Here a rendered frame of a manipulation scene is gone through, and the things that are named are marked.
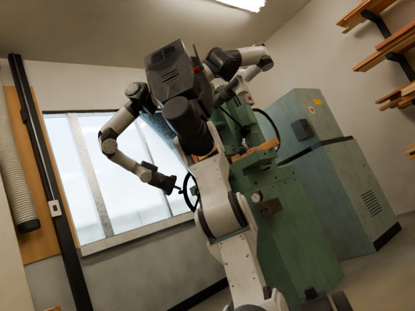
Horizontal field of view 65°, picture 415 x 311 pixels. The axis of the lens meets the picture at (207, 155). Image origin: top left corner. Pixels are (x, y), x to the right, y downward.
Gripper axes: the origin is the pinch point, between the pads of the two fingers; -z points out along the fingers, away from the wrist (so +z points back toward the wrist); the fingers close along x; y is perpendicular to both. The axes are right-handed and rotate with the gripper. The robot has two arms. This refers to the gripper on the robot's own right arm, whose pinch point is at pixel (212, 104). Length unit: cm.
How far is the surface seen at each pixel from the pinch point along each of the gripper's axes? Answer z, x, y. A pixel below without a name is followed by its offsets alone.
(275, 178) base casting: 8, 24, 56
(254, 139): 3.5, 0.9, 36.9
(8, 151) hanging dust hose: -139, 29, -79
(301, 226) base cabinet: 8, 44, 84
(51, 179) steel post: -147, 25, -42
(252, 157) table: 16.1, 35.2, 27.5
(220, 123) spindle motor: -5.4, 1.8, 13.3
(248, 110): 5.2, -17.5, 24.8
